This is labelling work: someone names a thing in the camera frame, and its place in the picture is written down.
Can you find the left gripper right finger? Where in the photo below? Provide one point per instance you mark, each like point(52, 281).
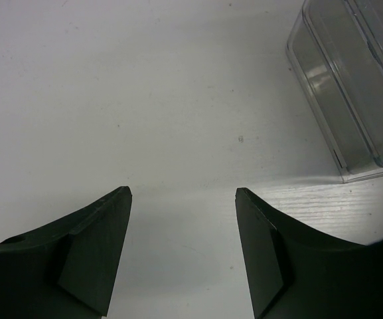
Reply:
point(296, 271)

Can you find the clear plastic drawer unit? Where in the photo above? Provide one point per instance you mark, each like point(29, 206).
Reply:
point(336, 51)

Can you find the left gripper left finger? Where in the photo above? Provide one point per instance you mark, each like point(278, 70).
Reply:
point(66, 268)

